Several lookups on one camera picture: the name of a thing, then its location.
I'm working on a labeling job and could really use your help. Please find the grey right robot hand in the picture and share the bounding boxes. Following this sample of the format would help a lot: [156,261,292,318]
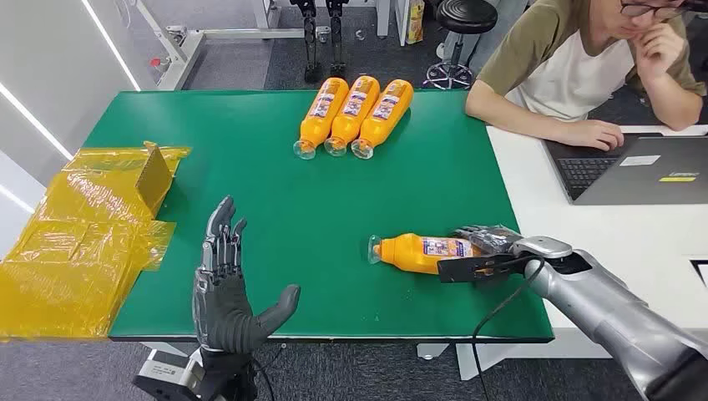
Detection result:
[452,224,525,256]

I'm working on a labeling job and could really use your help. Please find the person's left hand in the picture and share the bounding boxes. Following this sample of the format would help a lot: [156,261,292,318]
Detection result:
[633,21,688,79]

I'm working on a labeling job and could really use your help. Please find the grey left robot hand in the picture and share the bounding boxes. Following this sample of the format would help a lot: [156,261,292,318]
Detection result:
[191,195,302,356]

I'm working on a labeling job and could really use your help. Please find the person's right hand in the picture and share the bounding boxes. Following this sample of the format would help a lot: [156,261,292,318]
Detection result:
[553,119,625,152]

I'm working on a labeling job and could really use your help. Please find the orange juice bottle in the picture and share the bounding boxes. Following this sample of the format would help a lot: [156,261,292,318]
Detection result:
[367,232,491,277]
[324,74,382,158]
[350,78,415,161]
[292,76,350,161]

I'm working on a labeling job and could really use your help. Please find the black glasses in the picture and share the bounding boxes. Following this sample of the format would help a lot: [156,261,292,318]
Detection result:
[619,0,695,20]

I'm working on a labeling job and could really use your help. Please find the grey laptop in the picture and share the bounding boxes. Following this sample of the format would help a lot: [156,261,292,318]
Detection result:
[543,132,708,207]

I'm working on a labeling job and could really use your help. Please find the person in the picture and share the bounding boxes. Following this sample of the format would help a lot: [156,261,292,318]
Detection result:
[464,0,708,152]

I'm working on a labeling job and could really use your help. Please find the yellow plastic wrapped cardboard box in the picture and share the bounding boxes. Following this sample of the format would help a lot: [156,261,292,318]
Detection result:
[0,140,193,342]

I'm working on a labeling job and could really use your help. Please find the black round stool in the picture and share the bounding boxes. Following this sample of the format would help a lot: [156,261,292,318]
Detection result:
[422,0,499,91]

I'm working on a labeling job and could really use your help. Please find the yellow carton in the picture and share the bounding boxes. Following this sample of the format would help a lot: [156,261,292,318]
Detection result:
[405,0,427,46]

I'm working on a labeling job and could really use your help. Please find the black and white humanoid robot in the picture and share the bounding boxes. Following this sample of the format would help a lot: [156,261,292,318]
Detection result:
[290,0,351,85]

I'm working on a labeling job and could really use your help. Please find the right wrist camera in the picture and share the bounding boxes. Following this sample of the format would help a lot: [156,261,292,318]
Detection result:
[437,253,535,285]

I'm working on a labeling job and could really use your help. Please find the thin black cable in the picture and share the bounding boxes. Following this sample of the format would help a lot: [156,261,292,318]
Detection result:
[251,343,286,401]

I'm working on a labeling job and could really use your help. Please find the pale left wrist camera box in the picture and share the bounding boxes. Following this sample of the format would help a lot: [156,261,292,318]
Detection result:
[131,349,207,401]

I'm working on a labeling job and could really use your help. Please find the white table leg frame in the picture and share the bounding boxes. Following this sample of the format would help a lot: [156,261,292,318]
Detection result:
[416,329,588,383]

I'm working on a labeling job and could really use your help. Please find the white metal gantry frame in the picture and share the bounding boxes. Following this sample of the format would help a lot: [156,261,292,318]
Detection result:
[135,0,333,93]

